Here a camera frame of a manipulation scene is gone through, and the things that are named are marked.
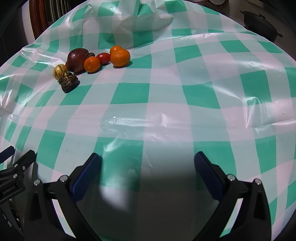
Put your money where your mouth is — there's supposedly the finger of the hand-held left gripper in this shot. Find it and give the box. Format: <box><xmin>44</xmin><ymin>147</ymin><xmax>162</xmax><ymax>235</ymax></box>
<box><xmin>0</xmin><ymin>150</ymin><xmax>37</xmax><ymax>180</ymax></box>
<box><xmin>0</xmin><ymin>146</ymin><xmax>16</xmax><ymax>164</ymax></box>

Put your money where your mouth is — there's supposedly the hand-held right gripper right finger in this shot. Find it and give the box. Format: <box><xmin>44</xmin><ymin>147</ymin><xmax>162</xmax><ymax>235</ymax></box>
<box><xmin>194</xmin><ymin>151</ymin><xmax>271</xmax><ymax>241</ymax></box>

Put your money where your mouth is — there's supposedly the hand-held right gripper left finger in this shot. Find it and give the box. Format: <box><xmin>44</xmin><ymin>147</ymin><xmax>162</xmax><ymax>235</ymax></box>
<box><xmin>24</xmin><ymin>152</ymin><xmax>102</xmax><ymax>241</ymax></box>

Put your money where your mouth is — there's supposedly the small mandarin orange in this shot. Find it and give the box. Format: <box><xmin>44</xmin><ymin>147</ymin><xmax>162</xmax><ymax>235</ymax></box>
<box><xmin>84</xmin><ymin>56</ymin><xmax>101</xmax><ymax>73</ymax></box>

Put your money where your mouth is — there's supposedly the dark red apple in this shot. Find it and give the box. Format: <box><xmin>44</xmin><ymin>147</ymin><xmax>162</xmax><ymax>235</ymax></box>
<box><xmin>67</xmin><ymin>48</ymin><xmax>89</xmax><ymax>73</ymax></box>

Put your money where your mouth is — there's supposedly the red tomato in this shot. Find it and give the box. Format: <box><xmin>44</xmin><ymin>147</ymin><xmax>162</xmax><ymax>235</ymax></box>
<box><xmin>96</xmin><ymin>52</ymin><xmax>111</xmax><ymax>65</ymax></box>

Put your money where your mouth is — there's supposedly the large mandarin orange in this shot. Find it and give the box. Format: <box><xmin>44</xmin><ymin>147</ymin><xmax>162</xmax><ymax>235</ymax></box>
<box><xmin>110</xmin><ymin>49</ymin><xmax>130</xmax><ymax>67</ymax></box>

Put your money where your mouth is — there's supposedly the green white checked plastic tablecloth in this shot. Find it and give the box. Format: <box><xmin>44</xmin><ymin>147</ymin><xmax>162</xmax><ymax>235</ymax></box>
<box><xmin>0</xmin><ymin>0</ymin><xmax>296</xmax><ymax>239</ymax></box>

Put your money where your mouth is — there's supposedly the dark green brown lumpy fruit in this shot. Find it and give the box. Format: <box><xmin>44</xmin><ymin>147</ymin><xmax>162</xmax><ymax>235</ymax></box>
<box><xmin>58</xmin><ymin>72</ymin><xmax>80</xmax><ymax>93</ymax></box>

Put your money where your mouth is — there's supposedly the yellow striped pepino melon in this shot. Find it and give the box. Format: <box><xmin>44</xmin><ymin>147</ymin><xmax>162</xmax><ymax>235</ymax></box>
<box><xmin>53</xmin><ymin>64</ymin><xmax>68</xmax><ymax>81</ymax></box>

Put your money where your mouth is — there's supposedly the grey slatted metal panel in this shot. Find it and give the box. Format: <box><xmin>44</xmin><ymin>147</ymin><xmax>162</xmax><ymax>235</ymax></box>
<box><xmin>46</xmin><ymin>0</ymin><xmax>90</xmax><ymax>22</ymax></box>

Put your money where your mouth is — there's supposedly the black cooking pot with lid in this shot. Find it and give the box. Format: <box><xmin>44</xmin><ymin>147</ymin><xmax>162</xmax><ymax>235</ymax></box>
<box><xmin>240</xmin><ymin>10</ymin><xmax>283</xmax><ymax>42</ymax></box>

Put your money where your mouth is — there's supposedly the brown wooden door frame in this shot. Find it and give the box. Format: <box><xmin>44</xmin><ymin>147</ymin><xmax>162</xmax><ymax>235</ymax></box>
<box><xmin>30</xmin><ymin>0</ymin><xmax>50</xmax><ymax>40</ymax></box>

